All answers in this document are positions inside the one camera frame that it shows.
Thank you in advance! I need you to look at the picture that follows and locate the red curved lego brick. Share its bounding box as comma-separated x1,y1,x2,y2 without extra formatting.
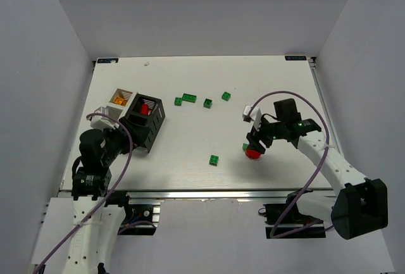
245,149,261,159

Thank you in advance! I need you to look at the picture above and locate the yellow square lego brick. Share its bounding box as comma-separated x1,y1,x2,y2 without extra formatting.
113,96,124,104

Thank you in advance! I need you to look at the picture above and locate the red arched lego brick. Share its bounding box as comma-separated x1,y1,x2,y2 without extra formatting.
140,104,149,116

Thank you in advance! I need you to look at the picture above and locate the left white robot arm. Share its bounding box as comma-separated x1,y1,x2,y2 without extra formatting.
62,125,135,273

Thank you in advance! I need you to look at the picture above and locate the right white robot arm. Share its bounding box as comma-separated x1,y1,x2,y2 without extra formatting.
242,98,388,240

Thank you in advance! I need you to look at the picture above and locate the white slotted container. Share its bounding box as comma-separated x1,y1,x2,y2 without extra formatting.
106,88,134,118

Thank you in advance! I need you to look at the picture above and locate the black slotted container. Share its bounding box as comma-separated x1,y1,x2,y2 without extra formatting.
119,93,165,153

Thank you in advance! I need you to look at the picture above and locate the right corner label sticker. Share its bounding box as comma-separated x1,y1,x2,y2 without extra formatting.
284,55,307,61

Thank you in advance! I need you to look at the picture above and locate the corner label sticker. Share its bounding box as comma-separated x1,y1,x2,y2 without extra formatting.
97,58,119,64
284,55,307,61

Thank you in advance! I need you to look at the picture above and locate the green lego brick upper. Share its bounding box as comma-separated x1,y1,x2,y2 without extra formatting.
221,92,231,101

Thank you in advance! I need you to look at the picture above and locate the green lego brick lower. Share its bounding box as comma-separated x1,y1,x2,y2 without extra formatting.
209,155,219,166

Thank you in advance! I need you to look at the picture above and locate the dark green lego brick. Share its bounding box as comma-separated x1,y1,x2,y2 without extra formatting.
203,98,213,109

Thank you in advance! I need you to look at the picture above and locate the left corner label sticker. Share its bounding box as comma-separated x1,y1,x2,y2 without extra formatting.
97,58,119,64

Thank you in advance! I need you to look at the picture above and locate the green long lego brick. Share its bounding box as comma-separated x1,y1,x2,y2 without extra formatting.
182,93,197,103

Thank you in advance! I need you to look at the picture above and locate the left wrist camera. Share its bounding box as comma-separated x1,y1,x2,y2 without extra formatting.
88,106,122,130

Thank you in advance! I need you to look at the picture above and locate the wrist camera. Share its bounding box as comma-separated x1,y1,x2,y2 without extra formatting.
88,106,122,130
242,105,262,131

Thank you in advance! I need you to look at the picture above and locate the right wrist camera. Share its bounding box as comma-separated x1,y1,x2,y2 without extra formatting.
242,105,262,131

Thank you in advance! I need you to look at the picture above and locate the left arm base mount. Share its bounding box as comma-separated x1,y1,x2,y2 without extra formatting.
105,191,159,236

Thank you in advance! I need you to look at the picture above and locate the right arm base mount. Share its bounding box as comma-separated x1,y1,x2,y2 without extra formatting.
258,191,327,239

